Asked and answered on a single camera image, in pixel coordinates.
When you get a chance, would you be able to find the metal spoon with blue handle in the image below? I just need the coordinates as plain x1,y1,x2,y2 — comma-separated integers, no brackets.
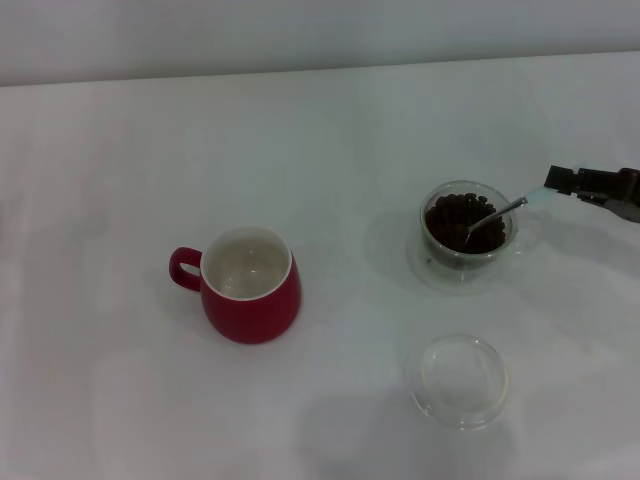
462,185,556,246

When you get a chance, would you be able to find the red ceramic mug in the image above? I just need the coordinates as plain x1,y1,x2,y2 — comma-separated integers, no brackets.
168,224,303,345

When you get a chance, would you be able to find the clear glass cup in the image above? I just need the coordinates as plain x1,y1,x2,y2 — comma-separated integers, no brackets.
418,179,545,274

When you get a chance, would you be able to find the pile of coffee beans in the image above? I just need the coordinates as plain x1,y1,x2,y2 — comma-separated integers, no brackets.
424,192,507,252

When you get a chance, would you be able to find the clear glass saucer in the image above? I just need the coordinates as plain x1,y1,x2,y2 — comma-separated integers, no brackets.
407,214,526,297

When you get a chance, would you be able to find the small clear glass dish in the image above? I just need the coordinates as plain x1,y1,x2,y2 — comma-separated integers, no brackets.
404,333,510,431

